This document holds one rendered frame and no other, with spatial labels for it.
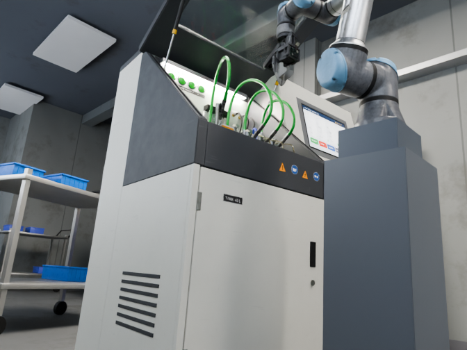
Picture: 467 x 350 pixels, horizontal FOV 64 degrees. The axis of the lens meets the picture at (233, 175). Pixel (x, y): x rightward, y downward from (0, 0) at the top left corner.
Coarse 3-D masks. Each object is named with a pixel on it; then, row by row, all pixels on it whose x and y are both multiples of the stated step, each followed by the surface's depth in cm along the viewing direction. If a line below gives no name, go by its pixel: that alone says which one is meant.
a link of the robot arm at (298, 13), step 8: (296, 0) 145; (304, 0) 143; (312, 0) 144; (288, 8) 150; (296, 8) 147; (304, 8) 146; (312, 8) 147; (288, 16) 152; (296, 16) 151; (304, 16) 151; (312, 16) 150
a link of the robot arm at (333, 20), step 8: (328, 0) 147; (336, 0) 142; (320, 8) 148; (328, 8) 147; (336, 8) 144; (320, 16) 150; (328, 16) 149; (336, 16) 149; (328, 24) 154; (336, 24) 154
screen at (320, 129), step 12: (300, 108) 211; (312, 108) 220; (300, 120) 207; (312, 120) 214; (324, 120) 223; (336, 120) 233; (312, 132) 209; (324, 132) 218; (336, 132) 227; (312, 144) 204; (324, 144) 212; (336, 144) 221; (324, 156) 207; (336, 156) 216
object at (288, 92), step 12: (288, 84) 214; (264, 96) 215; (288, 96) 209; (300, 96) 217; (312, 96) 226; (276, 108) 204; (288, 108) 204; (324, 108) 230; (336, 108) 241; (288, 120) 199; (348, 120) 245; (300, 132) 202
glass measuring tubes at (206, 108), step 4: (208, 104) 194; (204, 108) 195; (208, 108) 194; (204, 112) 195; (208, 112) 194; (212, 112) 197; (224, 112) 200; (204, 116) 195; (208, 116) 194; (212, 116) 197; (224, 116) 201; (212, 120) 196; (220, 120) 198; (224, 120) 200; (220, 124) 198
